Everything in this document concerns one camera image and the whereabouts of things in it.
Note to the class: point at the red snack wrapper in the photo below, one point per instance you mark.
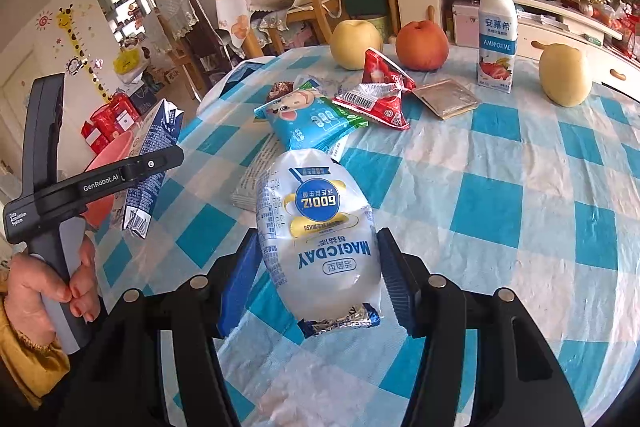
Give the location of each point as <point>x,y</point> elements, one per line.
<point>380,92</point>

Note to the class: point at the cream television cabinet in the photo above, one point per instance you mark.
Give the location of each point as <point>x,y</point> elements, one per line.
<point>550,22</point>

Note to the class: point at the round yellow apple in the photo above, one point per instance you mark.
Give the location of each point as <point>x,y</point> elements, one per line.
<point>356,44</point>

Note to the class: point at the brown printed snack wrapper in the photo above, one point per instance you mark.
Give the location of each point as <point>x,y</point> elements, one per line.
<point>280,92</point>

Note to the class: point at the red gift boxes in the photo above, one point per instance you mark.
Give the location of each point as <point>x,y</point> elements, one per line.
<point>107,122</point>

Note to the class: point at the white printed paper packet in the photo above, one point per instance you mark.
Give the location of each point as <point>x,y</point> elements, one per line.
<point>252,182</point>

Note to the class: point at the blue cartoon packet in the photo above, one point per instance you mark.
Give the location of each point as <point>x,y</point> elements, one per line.
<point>300,122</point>

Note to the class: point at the white orange print cloth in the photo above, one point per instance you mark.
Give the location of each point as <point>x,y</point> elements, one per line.
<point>232,12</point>

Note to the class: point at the silver foil packet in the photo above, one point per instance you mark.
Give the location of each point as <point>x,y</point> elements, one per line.
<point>447,99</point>

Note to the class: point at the person's left hand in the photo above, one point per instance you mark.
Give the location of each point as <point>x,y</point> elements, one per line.
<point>30,292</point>

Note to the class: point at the white plastic bag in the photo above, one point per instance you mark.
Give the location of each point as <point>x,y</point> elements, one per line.
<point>235,82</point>

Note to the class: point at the person's left forearm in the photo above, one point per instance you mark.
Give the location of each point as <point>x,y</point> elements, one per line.
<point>25,367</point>

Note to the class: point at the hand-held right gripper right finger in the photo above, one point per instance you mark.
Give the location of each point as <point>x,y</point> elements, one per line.
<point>397,287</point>

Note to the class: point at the yellow pear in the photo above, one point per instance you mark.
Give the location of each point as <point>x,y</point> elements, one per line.
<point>565,74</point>

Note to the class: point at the white yogurt drink bottle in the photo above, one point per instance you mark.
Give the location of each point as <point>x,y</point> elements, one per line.
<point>496,37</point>

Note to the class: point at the dark wooden chair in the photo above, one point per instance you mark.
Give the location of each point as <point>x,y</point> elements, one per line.
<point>200,42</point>

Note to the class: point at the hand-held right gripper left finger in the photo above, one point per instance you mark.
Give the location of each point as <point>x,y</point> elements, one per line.
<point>240,287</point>

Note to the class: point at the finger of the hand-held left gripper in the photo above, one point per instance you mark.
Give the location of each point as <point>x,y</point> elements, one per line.
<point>155,164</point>

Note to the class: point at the red apple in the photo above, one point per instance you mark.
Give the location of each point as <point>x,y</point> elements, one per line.
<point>421,47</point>

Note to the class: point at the pink plastic basin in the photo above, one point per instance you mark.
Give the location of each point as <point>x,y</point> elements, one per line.
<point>107,157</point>

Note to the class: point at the blue white checked tablecloth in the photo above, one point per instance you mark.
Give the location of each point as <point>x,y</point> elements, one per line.
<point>500,207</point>

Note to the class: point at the yellow plastic bag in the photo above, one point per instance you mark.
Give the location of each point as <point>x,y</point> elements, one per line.
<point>127,62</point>

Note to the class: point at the giraffe wall sticker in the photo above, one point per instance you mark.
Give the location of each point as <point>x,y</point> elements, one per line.
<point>80,52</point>

